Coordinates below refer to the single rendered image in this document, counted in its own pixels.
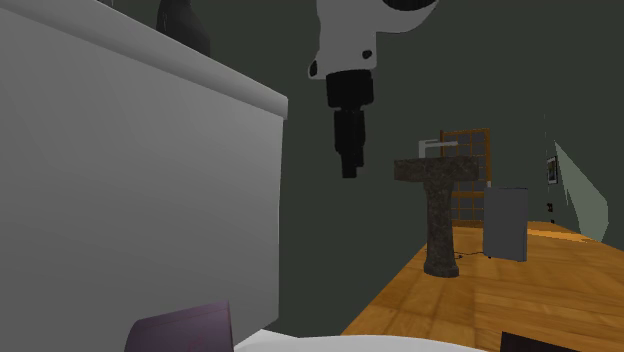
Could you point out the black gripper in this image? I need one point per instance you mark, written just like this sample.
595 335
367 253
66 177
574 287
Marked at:
349 92

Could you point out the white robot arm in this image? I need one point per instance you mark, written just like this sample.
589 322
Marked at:
348 44

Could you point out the dark vase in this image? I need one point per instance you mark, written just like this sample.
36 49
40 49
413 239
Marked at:
183 27

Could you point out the grey cabinet box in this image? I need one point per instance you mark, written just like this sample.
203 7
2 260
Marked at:
504 224

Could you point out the purple box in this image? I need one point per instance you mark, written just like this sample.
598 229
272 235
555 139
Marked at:
185 329

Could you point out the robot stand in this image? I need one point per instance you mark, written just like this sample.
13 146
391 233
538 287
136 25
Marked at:
531 344

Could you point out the dark stone pedestal sink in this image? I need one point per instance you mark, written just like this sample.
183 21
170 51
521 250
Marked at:
440 219

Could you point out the small wall picture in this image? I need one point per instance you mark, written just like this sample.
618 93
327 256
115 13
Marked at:
552 170

